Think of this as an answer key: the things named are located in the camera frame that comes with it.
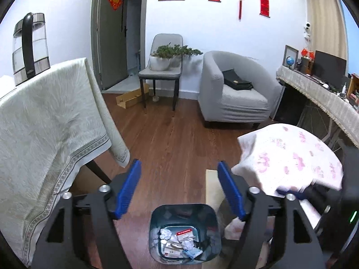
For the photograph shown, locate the brown wooden box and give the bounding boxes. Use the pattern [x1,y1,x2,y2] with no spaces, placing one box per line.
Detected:
[299,57,314,76]

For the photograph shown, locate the flat cardboard box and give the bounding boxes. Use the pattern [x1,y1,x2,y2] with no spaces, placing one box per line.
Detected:
[116,83,150,109]

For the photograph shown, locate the grey armchair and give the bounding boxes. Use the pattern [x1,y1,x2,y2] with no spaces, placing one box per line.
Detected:
[198,51,282,129]

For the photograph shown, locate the wooden desk organizer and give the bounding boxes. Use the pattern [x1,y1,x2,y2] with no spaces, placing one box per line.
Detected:
[346,73,359,104]

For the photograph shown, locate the glass electric kettle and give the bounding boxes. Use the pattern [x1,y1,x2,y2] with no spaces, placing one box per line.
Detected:
[12,13,51,87]

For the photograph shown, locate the beige curtain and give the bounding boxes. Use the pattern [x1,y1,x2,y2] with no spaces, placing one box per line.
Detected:
[305,0,348,62]

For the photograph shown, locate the grey-green patterned tablecloth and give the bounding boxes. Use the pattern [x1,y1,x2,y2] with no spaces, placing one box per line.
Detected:
[0,57,131,267]

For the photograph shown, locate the black monitor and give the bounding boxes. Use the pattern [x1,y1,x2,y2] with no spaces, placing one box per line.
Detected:
[313,50,347,85]

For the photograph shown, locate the blue plastic packet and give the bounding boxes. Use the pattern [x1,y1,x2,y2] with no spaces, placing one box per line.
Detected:
[183,247,204,259]

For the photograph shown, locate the grey dining chair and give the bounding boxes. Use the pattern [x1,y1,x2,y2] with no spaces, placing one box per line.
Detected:
[138,34,184,114]

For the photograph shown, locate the beige fringed desk cloth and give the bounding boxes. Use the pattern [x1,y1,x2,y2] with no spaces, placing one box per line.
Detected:
[276,66,359,148]

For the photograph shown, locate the white barcode carton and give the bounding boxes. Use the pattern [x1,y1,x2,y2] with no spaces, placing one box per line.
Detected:
[176,228,194,241]

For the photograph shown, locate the black bag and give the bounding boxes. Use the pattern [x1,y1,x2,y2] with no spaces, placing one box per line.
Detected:
[222,69,254,91]

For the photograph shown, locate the grey door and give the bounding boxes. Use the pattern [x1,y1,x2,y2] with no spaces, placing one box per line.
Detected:
[91,0,149,91]

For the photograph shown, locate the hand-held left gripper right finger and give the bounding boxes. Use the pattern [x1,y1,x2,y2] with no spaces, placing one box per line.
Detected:
[217,161,323,269]

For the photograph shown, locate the white desk frame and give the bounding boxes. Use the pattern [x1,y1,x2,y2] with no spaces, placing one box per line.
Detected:
[297,101,348,149]

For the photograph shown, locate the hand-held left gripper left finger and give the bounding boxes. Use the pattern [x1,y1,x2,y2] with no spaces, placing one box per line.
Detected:
[30,159,141,269]

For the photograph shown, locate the potted plant in white pot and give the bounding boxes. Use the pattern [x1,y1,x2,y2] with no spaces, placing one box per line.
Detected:
[149,43,173,71]
[168,44,204,68]

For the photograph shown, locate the picture frame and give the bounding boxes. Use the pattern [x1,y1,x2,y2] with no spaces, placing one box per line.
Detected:
[283,45,299,69]

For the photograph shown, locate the dark grey waste bin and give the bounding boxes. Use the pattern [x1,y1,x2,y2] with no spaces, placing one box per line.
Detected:
[149,204,222,264]

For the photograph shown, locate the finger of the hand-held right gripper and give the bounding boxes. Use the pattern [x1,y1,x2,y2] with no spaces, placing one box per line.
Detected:
[276,186,332,210]

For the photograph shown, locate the white security camera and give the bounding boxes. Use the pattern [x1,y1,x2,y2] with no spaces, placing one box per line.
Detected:
[303,21,313,41]

